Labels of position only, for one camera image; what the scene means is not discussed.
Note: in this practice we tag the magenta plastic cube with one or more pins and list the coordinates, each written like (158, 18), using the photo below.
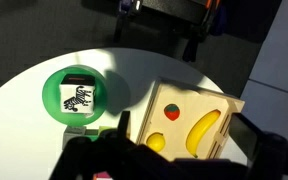
(102, 175)

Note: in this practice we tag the lime plastic cube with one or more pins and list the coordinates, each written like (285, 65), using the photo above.
(106, 130)

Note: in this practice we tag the red toy strawberry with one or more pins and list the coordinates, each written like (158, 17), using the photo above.
(172, 112)

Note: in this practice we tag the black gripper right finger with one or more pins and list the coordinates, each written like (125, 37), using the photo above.
(245, 140)

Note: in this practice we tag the purple black clamp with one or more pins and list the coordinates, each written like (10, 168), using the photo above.
(123, 20)

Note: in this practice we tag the grey plastic cube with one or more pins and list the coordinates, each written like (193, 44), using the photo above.
(73, 136)

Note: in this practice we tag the zebra print soft cube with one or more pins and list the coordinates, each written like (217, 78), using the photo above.
(76, 98)

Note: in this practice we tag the yellow toy banana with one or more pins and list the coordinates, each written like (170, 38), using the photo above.
(200, 131)

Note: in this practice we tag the green plastic bowl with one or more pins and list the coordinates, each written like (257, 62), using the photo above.
(50, 96)

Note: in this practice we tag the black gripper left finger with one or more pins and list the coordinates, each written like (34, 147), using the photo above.
(124, 123)

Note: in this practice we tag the wooden box tray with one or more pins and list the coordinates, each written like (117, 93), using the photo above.
(187, 96)

